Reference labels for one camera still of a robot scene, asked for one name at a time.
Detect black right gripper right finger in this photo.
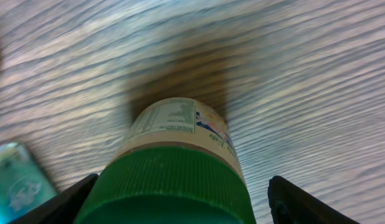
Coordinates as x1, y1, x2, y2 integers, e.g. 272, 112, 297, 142
267, 175, 359, 224

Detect teal small carton box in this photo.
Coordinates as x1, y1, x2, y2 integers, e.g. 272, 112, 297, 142
0, 142, 57, 224

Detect green lid spice jar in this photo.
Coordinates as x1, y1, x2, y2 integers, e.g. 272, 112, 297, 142
75, 98, 255, 223

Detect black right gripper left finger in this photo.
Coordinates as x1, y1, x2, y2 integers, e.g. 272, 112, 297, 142
9, 174, 98, 224

